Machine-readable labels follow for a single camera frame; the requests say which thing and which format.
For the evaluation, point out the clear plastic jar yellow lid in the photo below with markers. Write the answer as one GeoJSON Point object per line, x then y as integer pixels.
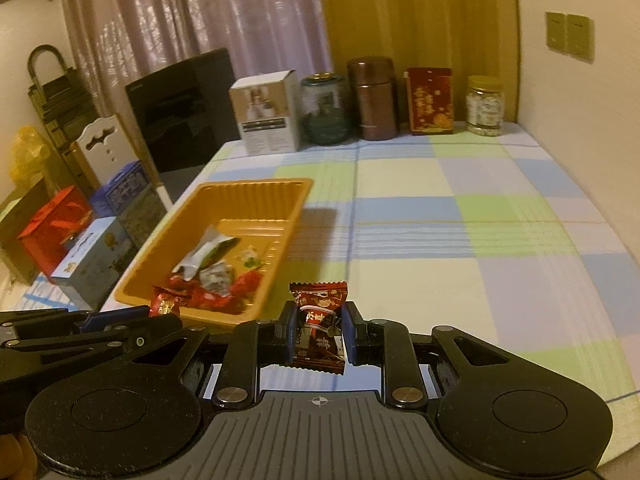
{"type": "Point", "coordinates": [484, 107]}

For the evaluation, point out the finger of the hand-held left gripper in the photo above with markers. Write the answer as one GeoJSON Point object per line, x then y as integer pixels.
{"type": "Point", "coordinates": [115, 317]}
{"type": "Point", "coordinates": [120, 340]}

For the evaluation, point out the person's left hand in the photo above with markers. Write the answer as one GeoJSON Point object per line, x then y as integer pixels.
{"type": "Point", "coordinates": [9, 460]}

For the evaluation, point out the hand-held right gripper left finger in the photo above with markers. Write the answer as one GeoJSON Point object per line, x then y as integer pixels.
{"type": "Point", "coordinates": [286, 335]}

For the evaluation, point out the red gift box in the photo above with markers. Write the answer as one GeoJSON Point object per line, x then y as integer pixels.
{"type": "Point", "coordinates": [429, 102]}

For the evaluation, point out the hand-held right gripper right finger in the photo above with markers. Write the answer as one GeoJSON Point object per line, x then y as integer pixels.
{"type": "Point", "coordinates": [354, 335]}

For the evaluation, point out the dark metal rack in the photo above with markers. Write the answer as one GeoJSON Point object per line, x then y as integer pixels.
{"type": "Point", "coordinates": [60, 100]}

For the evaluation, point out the red gift bag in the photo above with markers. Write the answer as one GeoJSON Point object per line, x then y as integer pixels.
{"type": "Point", "coordinates": [52, 230]}

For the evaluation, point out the blue carton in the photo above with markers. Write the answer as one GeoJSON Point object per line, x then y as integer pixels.
{"type": "Point", "coordinates": [130, 200]}

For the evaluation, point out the dark red candy packet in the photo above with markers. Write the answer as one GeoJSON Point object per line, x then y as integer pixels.
{"type": "Point", "coordinates": [320, 320]}

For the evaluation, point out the red gold candy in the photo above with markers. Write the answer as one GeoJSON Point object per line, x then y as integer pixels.
{"type": "Point", "coordinates": [167, 302]}

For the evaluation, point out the white product box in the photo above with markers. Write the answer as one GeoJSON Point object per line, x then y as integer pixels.
{"type": "Point", "coordinates": [267, 115]}

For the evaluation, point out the yellow plastic bag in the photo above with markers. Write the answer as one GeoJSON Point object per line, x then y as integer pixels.
{"type": "Point", "coordinates": [27, 157]}

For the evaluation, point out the glass jar with dark contents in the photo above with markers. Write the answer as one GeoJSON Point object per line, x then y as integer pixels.
{"type": "Point", "coordinates": [325, 115]}

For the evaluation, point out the pink sheer curtain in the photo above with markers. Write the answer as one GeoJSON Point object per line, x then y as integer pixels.
{"type": "Point", "coordinates": [200, 15]}

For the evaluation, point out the brown metal canister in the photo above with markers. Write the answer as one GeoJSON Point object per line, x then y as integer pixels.
{"type": "Point", "coordinates": [372, 100]}

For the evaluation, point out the light blue box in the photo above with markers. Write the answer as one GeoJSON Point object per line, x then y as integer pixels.
{"type": "Point", "coordinates": [95, 260]}

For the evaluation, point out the yellow curtain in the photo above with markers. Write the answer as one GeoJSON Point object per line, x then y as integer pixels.
{"type": "Point", "coordinates": [415, 10]}

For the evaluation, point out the orange plastic tray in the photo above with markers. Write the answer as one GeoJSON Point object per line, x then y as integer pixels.
{"type": "Point", "coordinates": [240, 205]}

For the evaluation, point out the pile of small candies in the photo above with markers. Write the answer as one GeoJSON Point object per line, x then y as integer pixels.
{"type": "Point", "coordinates": [205, 250]}

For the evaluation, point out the beige wall socket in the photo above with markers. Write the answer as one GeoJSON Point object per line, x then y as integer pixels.
{"type": "Point", "coordinates": [556, 31]}
{"type": "Point", "coordinates": [580, 37]}

